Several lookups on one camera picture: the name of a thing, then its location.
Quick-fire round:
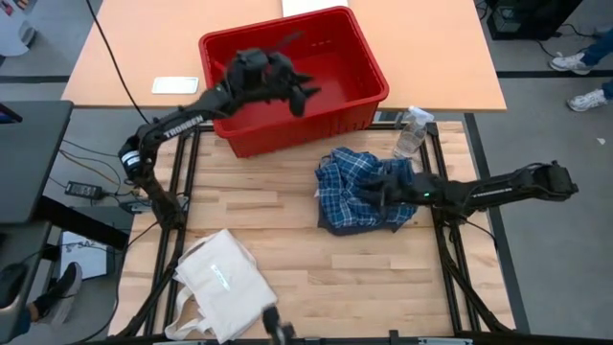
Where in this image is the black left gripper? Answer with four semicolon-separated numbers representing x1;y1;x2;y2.
225;46;323;119

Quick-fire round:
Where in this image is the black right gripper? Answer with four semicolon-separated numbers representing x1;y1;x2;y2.
356;172;449;208

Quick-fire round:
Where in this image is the blue plaid shirt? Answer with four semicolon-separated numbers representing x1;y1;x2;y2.
314;147;419;231

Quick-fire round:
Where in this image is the red plastic laundry bin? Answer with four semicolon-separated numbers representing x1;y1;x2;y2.
198;5;390;159

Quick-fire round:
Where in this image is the clear plastic spray bottle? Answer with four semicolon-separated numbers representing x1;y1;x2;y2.
392;105;436;162

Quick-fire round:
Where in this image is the white paper sheet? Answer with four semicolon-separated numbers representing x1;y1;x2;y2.
281;0;350;18

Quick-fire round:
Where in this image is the white rectangular pad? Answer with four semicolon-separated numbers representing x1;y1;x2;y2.
151;75;200;96

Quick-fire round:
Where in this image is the light wooden desk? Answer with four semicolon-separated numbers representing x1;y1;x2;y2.
61;0;508;114

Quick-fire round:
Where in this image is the cream canvas tote bag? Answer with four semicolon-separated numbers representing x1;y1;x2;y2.
164;228;279;345

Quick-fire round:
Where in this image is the black computer tower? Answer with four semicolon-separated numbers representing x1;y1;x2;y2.
486;0;584;42

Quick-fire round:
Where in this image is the person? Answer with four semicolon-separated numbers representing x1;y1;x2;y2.
549;28;613;114

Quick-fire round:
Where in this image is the black support beam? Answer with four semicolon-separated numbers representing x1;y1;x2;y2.
36;195;130;251

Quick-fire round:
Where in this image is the white printed booklet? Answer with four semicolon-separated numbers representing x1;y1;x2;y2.
59;230;110;282

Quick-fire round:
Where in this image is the dark grey flat panel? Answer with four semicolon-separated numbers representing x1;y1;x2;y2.
0;99;75;225

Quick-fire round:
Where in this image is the white rounded object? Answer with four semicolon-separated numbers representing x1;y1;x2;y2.
0;0;38;58

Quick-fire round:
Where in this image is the person's foot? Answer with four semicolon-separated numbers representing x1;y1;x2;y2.
26;261;83;328

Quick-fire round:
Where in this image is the black computer mouse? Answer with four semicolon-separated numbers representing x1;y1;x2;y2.
0;263;29;311

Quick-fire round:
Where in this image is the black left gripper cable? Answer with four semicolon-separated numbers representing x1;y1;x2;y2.
266;29;307;55

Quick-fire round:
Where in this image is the black aluminium table frame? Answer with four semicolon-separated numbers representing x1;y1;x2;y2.
114;122;516;345

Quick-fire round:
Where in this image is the long black desk cable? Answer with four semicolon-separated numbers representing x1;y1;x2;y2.
84;0;150;125

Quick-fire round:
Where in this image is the black floor cable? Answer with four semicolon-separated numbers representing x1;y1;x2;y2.
524;23;603;69

